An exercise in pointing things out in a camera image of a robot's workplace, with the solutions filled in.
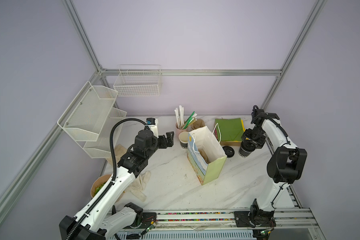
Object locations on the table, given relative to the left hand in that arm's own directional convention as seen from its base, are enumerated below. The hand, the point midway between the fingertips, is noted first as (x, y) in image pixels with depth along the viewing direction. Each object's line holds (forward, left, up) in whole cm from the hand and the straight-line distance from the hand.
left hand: (165, 133), depth 73 cm
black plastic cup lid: (+4, -48, -16) cm, 51 cm away
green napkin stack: (+23, -44, -24) cm, 55 cm away
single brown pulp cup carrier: (+2, -23, -24) cm, 33 cm away
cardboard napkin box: (+12, -43, -26) cm, 51 cm away
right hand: (+6, -49, -15) cm, 51 cm away
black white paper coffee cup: (+2, -47, -21) cm, 51 cm away
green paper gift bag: (+3, -23, -10) cm, 25 cm away
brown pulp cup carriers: (+31, -21, -27) cm, 46 cm away
